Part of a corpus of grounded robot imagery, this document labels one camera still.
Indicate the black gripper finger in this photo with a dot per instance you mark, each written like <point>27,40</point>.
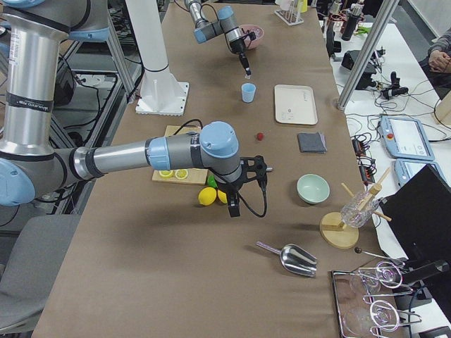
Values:
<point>242,56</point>
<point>233,206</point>
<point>246,65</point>

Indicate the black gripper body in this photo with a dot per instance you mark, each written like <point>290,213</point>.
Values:
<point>238,46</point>
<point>230,186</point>

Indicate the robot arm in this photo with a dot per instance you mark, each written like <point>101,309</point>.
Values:
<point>225,24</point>
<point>51,119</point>

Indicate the pile of ice cubes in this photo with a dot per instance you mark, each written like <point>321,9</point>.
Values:
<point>258,32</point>

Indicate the light blue plastic cup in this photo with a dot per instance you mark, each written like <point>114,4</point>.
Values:
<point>248,91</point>

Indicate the steel ice scoop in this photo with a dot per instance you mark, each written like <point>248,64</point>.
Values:
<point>294,259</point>

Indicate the wooden cup stand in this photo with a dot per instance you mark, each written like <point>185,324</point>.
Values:
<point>340,235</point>

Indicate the seated person hands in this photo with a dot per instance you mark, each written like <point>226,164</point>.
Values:
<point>439,62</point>

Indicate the yellow lemon lower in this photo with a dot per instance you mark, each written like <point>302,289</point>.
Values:
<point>222,196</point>

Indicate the yellow lemon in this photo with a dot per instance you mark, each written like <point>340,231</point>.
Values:
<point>222,196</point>
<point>207,196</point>

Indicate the pink bowl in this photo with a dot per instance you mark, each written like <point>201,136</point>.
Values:
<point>257,41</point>

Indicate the green lime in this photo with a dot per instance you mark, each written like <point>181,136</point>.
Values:
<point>211,182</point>

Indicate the yellow lemon upper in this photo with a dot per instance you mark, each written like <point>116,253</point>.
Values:
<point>207,196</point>

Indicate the bamboo cutting board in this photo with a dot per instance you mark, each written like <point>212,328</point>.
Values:
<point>192,176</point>

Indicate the lemon half upper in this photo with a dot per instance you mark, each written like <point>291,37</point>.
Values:
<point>181,174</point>

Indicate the lemon half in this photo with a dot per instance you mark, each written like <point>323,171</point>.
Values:
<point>181,174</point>
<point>165,174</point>

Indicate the cream rabbit tray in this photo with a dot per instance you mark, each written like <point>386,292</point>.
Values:
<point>295,104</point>

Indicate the lemon half lower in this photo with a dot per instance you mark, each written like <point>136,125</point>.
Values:
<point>165,174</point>

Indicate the light green bowl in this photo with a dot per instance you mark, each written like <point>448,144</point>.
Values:
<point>312,188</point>

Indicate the grey folded cloth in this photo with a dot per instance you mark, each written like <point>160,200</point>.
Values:
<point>312,142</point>

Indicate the black bottle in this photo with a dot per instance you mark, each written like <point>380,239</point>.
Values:
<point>353,16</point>

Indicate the glass mug on stand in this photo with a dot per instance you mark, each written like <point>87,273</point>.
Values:
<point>359,210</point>

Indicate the teach pendant lower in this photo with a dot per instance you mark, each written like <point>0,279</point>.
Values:
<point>406,169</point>

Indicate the teach pendant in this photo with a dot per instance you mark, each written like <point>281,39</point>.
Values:
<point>405,138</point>
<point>406,169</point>

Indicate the teach pendant upper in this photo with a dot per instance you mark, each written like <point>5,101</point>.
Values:
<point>405,138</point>

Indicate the black monitor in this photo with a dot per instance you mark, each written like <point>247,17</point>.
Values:
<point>420,212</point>

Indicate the grey chair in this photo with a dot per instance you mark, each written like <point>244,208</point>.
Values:
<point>32,268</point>

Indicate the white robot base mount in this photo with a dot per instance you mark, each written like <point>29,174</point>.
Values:
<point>160,92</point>

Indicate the aluminium frame post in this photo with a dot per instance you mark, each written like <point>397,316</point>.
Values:
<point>377,29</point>

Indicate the black wire glass rack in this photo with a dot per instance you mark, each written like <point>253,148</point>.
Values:
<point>364,300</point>

